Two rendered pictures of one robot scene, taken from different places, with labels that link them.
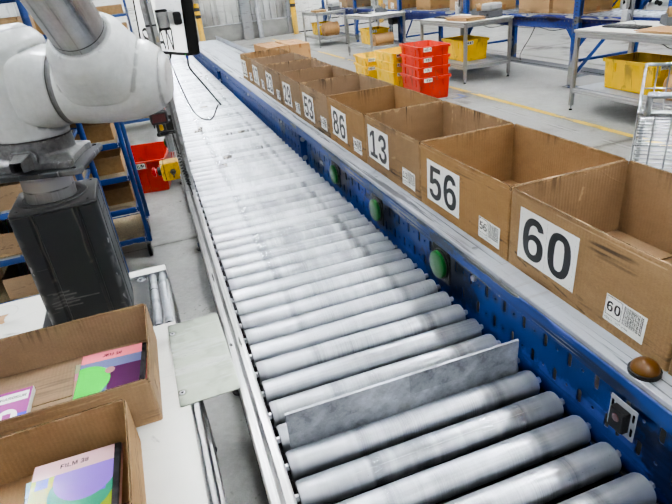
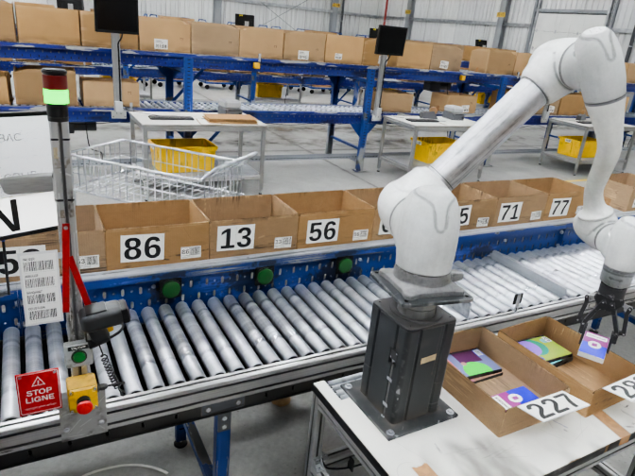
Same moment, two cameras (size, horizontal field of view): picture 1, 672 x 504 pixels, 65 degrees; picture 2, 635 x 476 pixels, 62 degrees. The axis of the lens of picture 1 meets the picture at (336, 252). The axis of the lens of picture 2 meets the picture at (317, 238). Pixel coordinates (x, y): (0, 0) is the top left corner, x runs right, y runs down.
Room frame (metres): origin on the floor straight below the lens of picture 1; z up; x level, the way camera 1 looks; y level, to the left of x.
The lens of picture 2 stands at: (1.77, 1.87, 1.80)
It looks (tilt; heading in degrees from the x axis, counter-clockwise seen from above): 22 degrees down; 256
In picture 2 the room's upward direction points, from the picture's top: 6 degrees clockwise
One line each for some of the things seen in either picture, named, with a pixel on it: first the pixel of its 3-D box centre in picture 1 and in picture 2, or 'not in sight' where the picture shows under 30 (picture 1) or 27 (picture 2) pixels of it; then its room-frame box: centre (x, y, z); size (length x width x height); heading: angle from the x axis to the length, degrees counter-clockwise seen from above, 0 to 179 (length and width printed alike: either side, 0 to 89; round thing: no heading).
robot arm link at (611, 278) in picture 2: not in sight; (616, 275); (0.51, 0.61, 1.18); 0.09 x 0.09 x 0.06
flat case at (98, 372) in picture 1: (112, 378); (467, 364); (0.86, 0.48, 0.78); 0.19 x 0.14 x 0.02; 13
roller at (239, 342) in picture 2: (285, 226); (232, 331); (1.64, 0.16, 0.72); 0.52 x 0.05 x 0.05; 106
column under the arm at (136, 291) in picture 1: (78, 257); (405, 356); (1.16, 0.62, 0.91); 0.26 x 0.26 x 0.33; 18
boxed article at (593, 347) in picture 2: not in sight; (593, 346); (0.51, 0.61, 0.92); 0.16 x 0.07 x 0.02; 45
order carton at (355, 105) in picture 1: (382, 121); (151, 232); (1.95, -0.22, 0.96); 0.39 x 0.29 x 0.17; 16
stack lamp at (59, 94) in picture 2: not in sight; (55, 88); (2.08, 0.57, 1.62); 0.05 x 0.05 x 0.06
